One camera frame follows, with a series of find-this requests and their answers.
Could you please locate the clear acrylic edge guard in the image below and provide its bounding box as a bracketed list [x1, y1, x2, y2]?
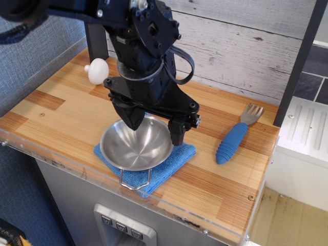
[1, 122, 279, 245]

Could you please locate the blue folded cloth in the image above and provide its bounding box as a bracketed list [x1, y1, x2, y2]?
[93, 142, 196, 197]

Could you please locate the dark left frame post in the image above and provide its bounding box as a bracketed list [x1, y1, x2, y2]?
[85, 23, 109, 62]

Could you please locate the silver button control panel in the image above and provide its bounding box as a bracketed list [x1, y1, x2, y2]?
[93, 203, 157, 245]

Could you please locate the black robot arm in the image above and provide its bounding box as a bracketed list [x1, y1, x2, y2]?
[1, 1, 200, 146]

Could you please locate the white mushroom shaped toy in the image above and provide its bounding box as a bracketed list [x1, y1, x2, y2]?
[84, 58, 109, 85]

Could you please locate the blue handled metal spork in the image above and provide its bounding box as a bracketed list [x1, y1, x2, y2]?
[216, 103, 264, 165]

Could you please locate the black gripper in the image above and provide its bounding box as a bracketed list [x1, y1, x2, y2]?
[104, 52, 200, 146]

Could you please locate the yellow black object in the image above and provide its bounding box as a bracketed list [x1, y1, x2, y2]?
[1, 228, 32, 246]

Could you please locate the steel pan with wire handles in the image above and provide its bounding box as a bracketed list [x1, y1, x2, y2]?
[99, 115, 173, 191]

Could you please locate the dark frame post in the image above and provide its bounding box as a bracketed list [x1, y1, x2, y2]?
[273, 0, 327, 127]
[85, 23, 109, 62]

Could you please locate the dark right frame post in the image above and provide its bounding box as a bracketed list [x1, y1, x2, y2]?
[273, 0, 327, 127]

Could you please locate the white ridged sink drainboard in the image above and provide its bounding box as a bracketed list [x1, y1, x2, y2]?
[276, 97, 327, 168]

